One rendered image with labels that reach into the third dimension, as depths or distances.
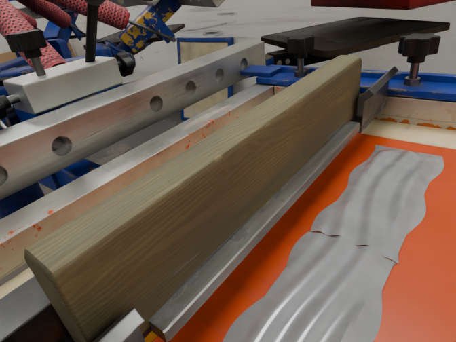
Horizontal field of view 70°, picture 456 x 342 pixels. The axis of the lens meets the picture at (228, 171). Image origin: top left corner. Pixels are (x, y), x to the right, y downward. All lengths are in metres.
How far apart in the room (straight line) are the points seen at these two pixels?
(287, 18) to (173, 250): 2.40
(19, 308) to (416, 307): 0.23
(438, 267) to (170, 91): 0.37
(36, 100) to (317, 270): 0.35
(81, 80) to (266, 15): 2.24
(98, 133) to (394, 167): 0.33
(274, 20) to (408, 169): 2.27
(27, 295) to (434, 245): 0.27
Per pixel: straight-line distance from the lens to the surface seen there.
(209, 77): 0.53
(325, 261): 0.26
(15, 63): 1.11
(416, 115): 0.49
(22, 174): 0.39
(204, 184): 0.19
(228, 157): 0.20
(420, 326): 0.25
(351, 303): 0.24
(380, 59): 2.34
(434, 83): 0.51
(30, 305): 0.20
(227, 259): 0.22
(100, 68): 0.47
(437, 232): 0.32
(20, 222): 0.34
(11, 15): 0.72
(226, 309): 0.24
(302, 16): 2.48
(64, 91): 0.45
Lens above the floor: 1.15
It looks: 30 degrees down
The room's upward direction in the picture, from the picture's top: 8 degrees counter-clockwise
